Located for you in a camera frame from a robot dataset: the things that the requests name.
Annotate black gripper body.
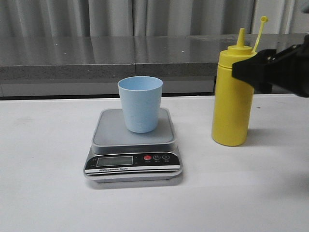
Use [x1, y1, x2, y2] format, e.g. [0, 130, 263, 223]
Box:
[269, 35, 309, 98]

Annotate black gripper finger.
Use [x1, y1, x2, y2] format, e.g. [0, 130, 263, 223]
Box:
[232, 49, 277, 94]

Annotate yellow squeeze bottle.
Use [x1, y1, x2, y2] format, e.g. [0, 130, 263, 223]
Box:
[211, 16, 268, 146]

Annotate light blue plastic cup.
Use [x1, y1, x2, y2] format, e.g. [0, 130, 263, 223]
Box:
[118, 76, 163, 133]

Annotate silver digital kitchen scale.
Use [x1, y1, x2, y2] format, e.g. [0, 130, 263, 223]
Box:
[84, 108, 183, 183]

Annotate grey stone counter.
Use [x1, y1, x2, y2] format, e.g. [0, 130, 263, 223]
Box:
[0, 33, 309, 81]

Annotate grey curtain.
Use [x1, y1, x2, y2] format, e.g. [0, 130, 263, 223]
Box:
[0, 0, 309, 37]

